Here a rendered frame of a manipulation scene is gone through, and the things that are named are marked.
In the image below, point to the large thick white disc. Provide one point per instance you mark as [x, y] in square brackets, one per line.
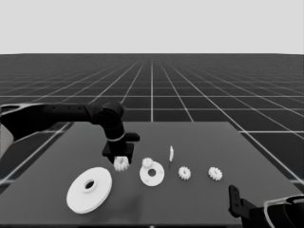
[98, 190]

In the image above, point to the white round carrier with pins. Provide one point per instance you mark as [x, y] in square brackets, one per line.
[158, 180]

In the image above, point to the small white toothed gear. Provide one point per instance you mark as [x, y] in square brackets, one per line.
[182, 174]
[212, 174]
[145, 163]
[118, 166]

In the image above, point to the small thin white T-piece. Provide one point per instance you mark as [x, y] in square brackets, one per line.
[171, 154]

